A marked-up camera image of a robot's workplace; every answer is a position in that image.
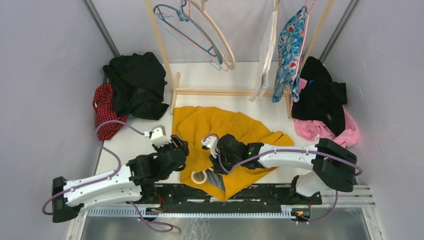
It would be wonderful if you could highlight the wooden hanger front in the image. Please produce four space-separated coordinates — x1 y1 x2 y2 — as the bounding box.
190 167 214 185

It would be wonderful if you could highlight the wooden hanger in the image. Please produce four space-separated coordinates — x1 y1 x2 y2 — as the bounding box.
261 0 280 77
187 0 236 70
190 167 214 185

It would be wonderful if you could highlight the yellow garment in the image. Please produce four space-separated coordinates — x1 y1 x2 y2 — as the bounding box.
172 106 294 201

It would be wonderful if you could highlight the white garment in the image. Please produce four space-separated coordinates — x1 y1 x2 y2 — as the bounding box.
249 9 278 102

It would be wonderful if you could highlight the blue floral skirt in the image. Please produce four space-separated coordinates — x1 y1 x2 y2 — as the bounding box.
271 5 307 103

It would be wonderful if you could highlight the pink plastic hanger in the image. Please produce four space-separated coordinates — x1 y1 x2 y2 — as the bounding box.
155 0 229 72
293 0 316 80

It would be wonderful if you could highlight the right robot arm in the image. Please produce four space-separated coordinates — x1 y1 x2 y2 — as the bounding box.
201 134 362 204

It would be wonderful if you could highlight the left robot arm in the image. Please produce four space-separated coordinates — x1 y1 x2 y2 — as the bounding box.
50 134 190 223

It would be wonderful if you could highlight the light blue plastic hanger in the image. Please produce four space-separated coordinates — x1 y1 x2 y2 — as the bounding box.
154 8 221 71

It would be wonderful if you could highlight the wooden hanger back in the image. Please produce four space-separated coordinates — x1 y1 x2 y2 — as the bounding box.
187 0 236 70

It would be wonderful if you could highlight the wooden clothes rack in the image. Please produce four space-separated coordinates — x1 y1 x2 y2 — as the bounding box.
144 0 335 119

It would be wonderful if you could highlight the pink garment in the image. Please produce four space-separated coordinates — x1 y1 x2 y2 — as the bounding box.
293 78 360 148

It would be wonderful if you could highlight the black garment left pile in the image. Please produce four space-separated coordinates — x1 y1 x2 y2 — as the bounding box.
102 52 169 121

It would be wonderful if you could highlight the black garment pile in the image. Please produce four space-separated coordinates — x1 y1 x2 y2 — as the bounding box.
102 52 169 121
291 56 348 136

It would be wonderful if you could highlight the red dotted garment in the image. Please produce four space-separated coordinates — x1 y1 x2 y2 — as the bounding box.
92 82 128 141

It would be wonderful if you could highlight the black garment right pile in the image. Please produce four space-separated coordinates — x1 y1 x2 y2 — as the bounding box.
291 56 348 136

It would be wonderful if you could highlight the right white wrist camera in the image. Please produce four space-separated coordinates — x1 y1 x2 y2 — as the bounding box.
201 133 219 159

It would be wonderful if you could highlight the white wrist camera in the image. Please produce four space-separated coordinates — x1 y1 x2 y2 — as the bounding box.
201 133 219 159
143 125 170 147

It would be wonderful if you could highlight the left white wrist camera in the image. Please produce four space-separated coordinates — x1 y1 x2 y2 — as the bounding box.
143 125 170 147

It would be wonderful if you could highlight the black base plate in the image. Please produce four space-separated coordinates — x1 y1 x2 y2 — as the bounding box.
135 183 323 214

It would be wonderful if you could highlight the white slotted cable duct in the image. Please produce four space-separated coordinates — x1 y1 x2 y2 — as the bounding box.
86 206 295 220

